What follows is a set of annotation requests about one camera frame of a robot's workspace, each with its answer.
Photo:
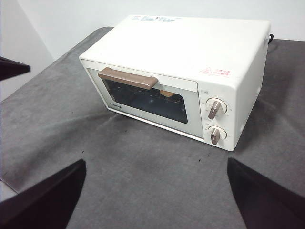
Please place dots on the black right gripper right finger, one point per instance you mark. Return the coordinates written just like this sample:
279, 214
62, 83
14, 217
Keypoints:
269, 202

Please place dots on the oven temperature knob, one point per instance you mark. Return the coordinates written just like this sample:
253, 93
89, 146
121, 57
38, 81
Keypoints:
215, 108

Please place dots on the cream Toshiba toaster oven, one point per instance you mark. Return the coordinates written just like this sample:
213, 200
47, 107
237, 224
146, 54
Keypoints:
181, 47

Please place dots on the oven timer knob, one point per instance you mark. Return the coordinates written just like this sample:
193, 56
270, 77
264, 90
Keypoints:
216, 135

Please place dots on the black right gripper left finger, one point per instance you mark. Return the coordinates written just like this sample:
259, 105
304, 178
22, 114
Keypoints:
43, 202

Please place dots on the golden bread roll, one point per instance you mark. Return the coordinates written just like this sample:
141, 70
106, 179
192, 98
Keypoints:
166, 93

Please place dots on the red warning sticker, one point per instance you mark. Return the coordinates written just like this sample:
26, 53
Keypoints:
214, 72

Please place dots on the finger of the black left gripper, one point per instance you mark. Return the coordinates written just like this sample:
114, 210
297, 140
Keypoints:
12, 68

